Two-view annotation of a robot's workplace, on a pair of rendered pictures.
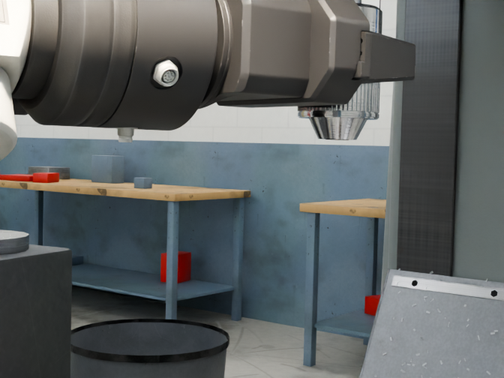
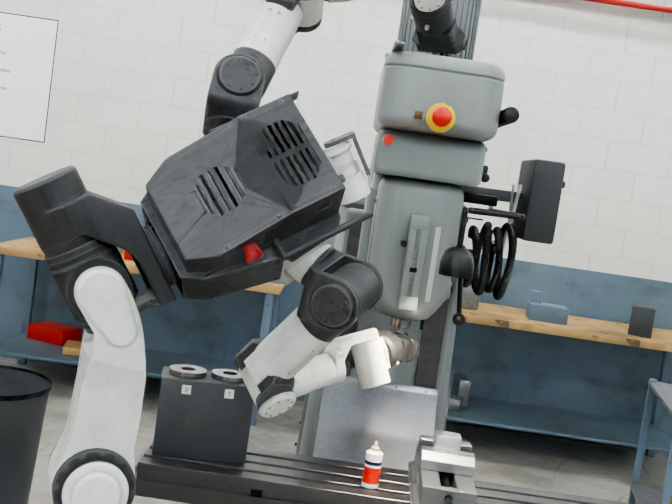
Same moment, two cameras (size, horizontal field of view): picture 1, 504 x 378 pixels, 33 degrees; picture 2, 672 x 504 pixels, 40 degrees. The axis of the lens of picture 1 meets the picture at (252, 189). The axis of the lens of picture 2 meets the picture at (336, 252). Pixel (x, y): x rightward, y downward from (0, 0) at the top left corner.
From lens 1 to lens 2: 1.82 m
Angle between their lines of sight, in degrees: 37
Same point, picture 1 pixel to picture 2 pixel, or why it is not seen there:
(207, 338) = (17, 378)
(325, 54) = (413, 353)
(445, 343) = (350, 400)
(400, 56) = not seen: hidden behind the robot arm
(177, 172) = not seen: outside the picture
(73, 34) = (392, 360)
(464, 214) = not seen: hidden behind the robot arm
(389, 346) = (329, 402)
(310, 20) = (409, 345)
